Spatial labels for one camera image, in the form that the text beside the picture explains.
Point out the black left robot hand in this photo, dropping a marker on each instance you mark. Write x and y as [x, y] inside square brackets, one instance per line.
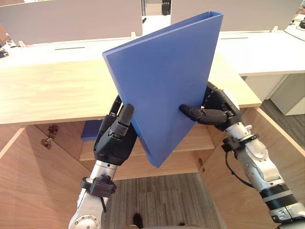
[114, 140]

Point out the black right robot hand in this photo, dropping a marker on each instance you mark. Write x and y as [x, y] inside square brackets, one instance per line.
[214, 112]

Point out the blue file folder box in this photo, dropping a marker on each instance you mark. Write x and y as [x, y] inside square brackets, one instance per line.
[164, 78]

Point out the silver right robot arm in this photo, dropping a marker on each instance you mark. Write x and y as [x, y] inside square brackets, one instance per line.
[264, 171]

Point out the blue folder inside cabinet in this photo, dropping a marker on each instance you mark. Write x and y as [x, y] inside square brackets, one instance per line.
[90, 130]

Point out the wooden cabinet shelf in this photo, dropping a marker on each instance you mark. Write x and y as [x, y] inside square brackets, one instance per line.
[186, 143]

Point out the metal cabinet door hinge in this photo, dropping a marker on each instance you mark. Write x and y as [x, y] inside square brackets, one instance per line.
[201, 164]
[50, 137]

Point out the light wood office cabinet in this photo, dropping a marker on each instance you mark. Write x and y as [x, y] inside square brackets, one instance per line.
[71, 88]

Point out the wooden left cabinet door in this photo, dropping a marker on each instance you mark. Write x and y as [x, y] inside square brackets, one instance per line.
[35, 186]

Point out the white desk with slot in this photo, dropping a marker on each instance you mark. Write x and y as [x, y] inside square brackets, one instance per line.
[52, 48]
[262, 51]

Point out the dark robot foot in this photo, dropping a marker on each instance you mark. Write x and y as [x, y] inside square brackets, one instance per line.
[137, 220]

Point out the white desk partition panel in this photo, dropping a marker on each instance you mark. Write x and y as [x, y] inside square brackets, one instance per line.
[238, 14]
[71, 19]

